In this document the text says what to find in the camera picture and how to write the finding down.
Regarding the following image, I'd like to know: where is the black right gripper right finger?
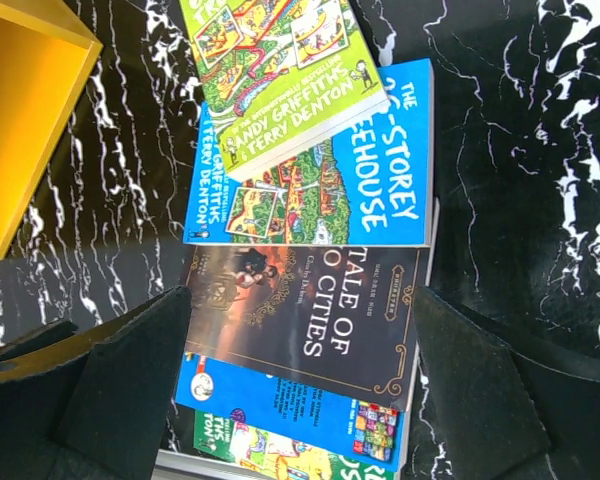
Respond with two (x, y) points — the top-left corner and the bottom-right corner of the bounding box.
(413, 287), (600, 479)

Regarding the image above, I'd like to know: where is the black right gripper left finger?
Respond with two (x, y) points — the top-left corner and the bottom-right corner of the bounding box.
(0, 286), (191, 479)

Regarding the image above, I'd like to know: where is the blue paperback book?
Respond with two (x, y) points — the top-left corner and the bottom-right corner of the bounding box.
(175, 352), (406, 472)

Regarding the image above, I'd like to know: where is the dark Tale of Two Cities book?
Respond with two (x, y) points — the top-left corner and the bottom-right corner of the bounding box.
(185, 245), (431, 411)

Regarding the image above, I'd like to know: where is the blue 26-storey treehouse book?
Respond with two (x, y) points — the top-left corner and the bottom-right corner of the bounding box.
(182, 58), (434, 247)

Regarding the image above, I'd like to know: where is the light green 65-storey treehouse book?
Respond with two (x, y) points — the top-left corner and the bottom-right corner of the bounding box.
(180, 0), (389, 181)

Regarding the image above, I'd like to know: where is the green 104-storey treehouse book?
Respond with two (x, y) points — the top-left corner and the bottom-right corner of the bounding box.
(161, 406), (400, 479)

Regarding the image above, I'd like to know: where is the yellow wooden shelf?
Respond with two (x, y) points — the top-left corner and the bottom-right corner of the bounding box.
(0, 1), (102, 260)

